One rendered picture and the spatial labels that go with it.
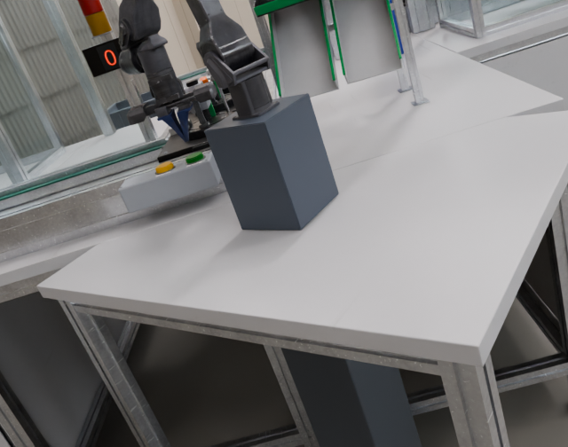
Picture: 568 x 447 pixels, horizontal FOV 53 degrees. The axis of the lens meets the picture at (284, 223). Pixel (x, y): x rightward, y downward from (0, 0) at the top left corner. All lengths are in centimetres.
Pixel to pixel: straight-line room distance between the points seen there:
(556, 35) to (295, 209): 134
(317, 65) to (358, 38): 12
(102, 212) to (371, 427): 76
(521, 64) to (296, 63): 90
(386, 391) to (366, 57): 74
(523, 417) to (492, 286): 107
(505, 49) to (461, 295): 142
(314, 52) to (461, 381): 90
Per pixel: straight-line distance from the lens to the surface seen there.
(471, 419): 77
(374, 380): 123
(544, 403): 180
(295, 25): 146
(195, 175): 124
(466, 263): 78
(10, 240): 149
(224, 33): 100
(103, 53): 157
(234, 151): 99
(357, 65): 137
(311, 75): 137
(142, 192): 127
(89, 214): 140
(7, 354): 180
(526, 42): 207
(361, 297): 76
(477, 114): 133
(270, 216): 101
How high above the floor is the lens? 126
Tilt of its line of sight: 23 degrees down
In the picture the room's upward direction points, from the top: 19 degrees counter-clockwise
